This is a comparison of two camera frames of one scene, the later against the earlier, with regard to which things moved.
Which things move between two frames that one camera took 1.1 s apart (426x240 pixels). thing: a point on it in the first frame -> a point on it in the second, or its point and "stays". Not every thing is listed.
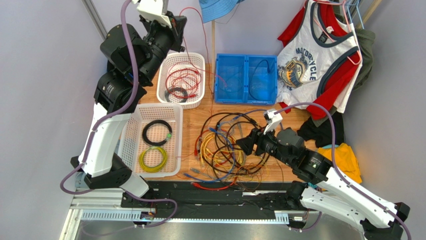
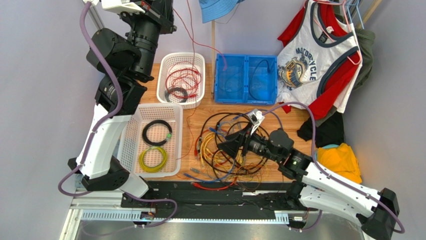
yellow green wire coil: (152, 169) stays
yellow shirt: (345, 160) stays
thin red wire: (208, 71) -> (193, 34)
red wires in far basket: (182, 79) stays
